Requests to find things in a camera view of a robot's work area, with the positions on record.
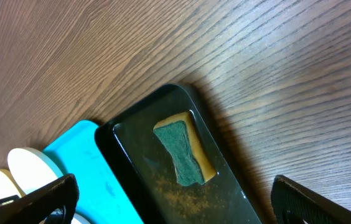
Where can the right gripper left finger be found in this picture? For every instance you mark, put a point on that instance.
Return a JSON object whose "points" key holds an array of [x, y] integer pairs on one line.
{"points": [[53, 203]]}

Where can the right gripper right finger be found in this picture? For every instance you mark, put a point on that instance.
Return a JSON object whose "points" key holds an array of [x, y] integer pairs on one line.
{"points": [[294, 203]]}

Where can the white plate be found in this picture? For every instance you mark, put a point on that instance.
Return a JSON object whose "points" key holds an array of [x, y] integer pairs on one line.
{"points": [[8, 186], [32, 169]]}

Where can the yellow green scrub sponge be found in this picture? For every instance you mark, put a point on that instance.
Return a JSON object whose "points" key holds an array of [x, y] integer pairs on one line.
{"points": [[179, 137]]}

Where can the teal plastic tray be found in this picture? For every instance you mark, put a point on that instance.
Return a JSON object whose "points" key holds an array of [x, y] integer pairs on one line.
{"points": [[101, 198]]}

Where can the black water tray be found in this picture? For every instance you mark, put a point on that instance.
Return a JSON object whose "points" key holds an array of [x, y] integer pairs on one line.
{"points": [[146, 172]]}

